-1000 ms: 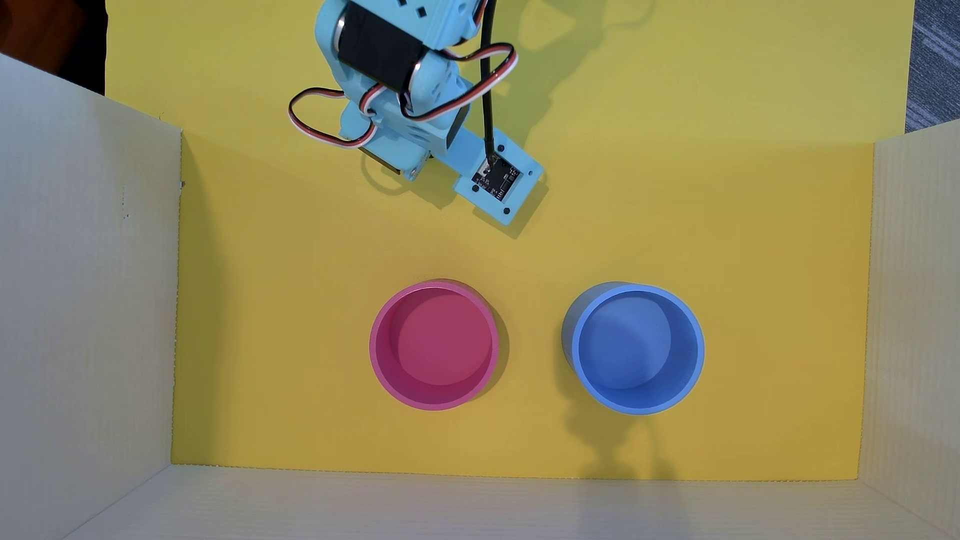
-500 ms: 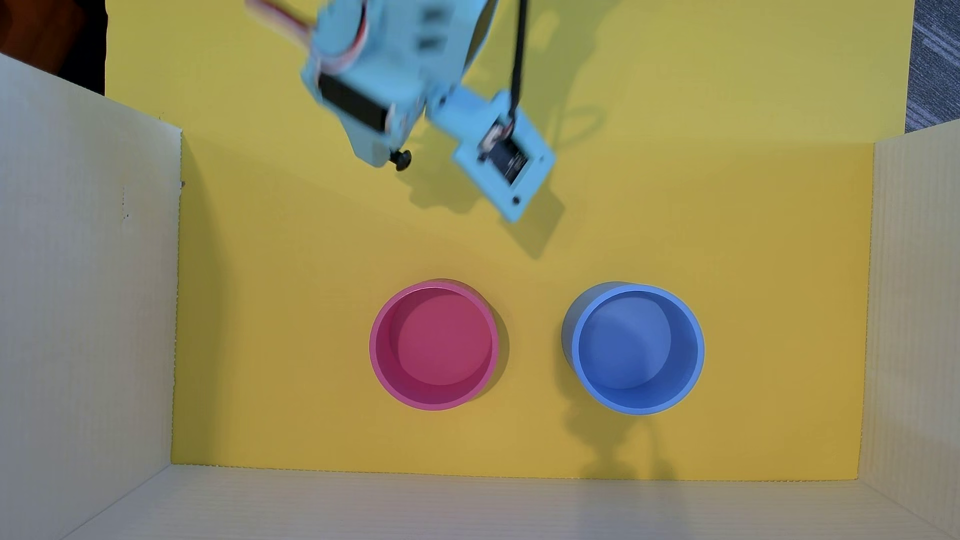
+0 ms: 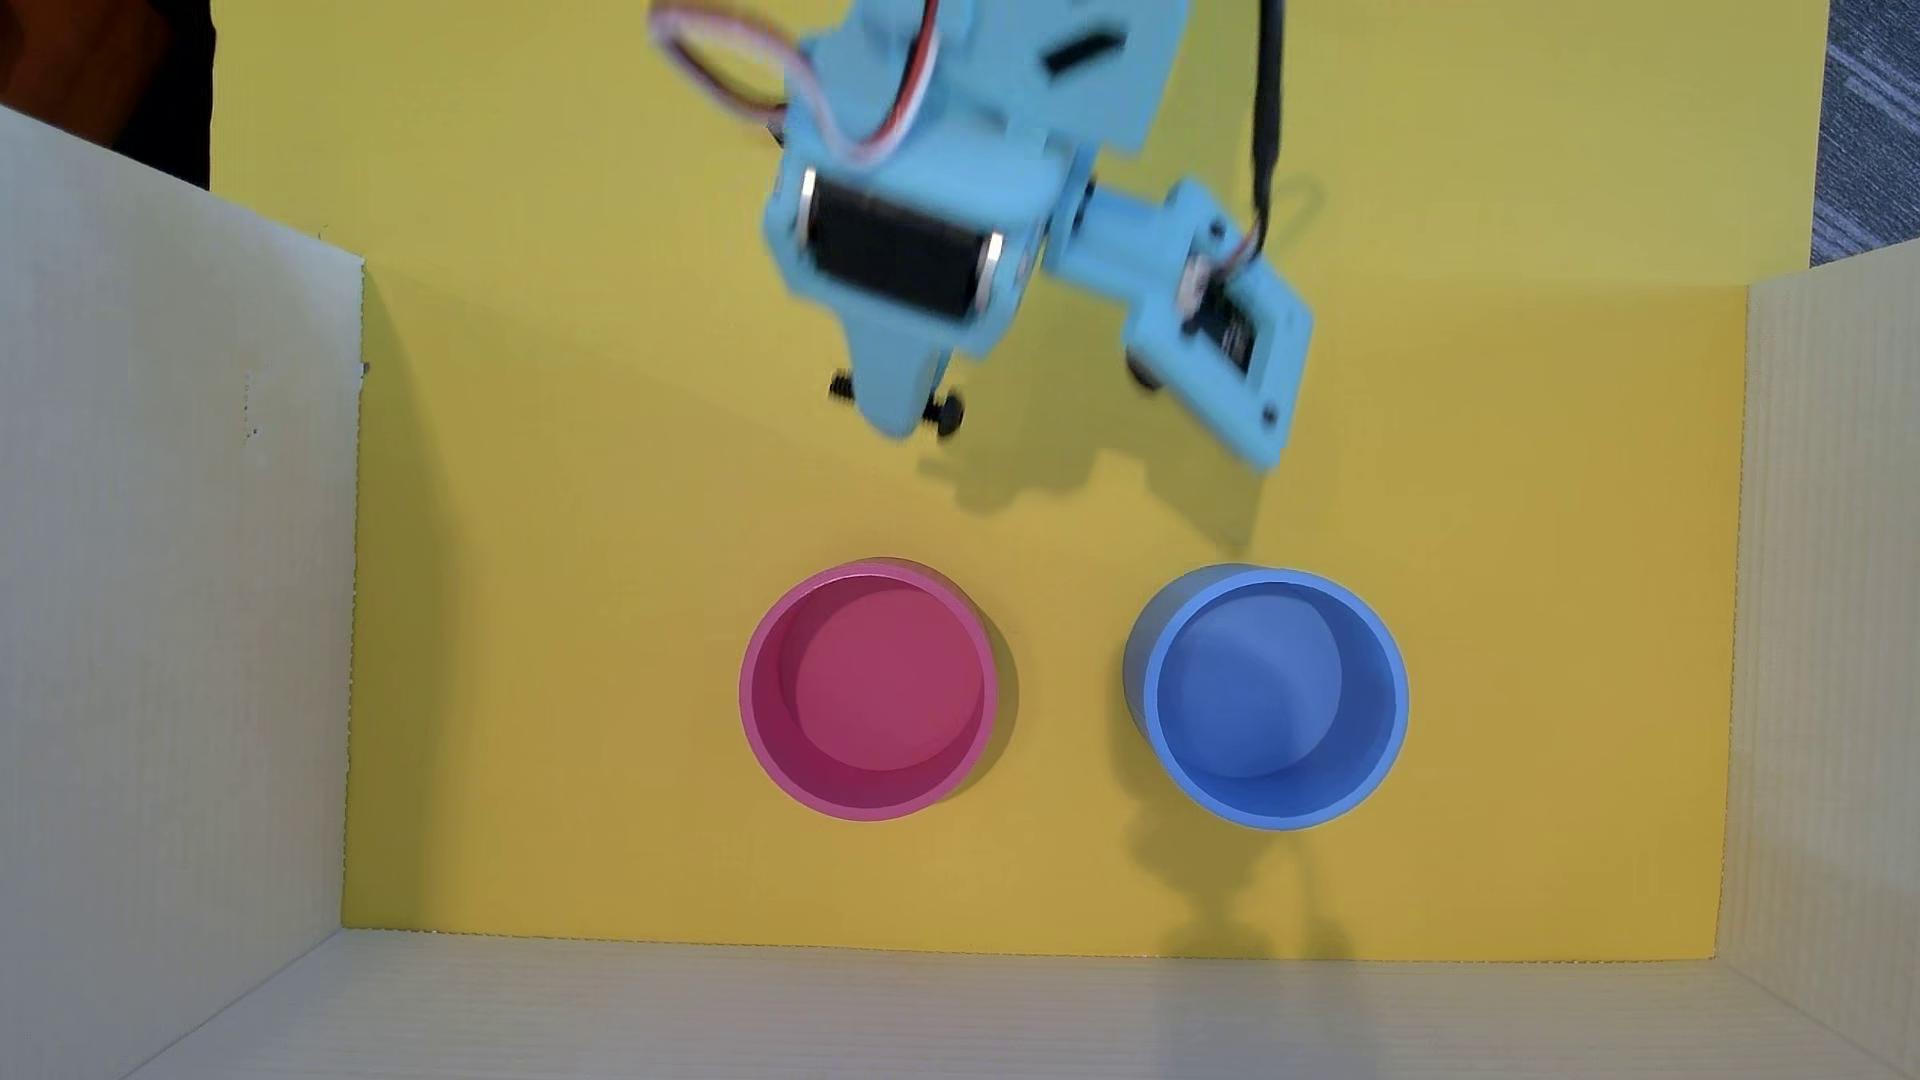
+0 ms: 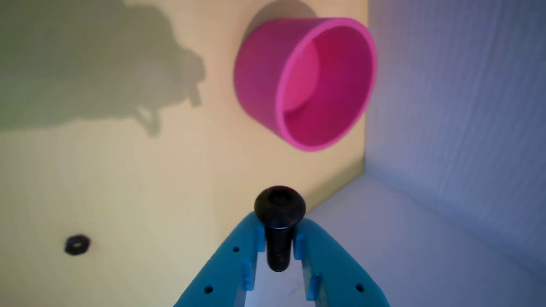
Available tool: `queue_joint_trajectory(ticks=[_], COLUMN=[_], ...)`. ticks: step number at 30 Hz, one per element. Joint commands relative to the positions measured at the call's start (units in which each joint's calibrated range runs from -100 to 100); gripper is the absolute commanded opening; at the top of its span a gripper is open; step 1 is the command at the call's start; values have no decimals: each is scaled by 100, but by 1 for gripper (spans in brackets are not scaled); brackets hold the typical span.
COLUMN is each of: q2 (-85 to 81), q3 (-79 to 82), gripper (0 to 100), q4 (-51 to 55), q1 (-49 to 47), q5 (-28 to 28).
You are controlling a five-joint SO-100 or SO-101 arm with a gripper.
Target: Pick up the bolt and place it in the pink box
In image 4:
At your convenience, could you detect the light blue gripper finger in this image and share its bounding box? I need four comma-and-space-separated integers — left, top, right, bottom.
173, 212, 267, 307
293, 218, 391, 307

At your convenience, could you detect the white corrugated cardboard box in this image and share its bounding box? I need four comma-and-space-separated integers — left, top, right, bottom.
245, 0, 546, 307

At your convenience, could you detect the yellow paper mat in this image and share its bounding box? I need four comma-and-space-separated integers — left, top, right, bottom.
0, 0, 369, 307

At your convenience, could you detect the pink round cup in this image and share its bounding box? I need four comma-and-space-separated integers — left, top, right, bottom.
233, 17, 378, 152

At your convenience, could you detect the black hex nut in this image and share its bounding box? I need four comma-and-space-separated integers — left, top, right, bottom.
64, 234, 91, 256

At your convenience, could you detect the black bolt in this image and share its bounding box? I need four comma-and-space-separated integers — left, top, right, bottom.
254, 185, 307, 272

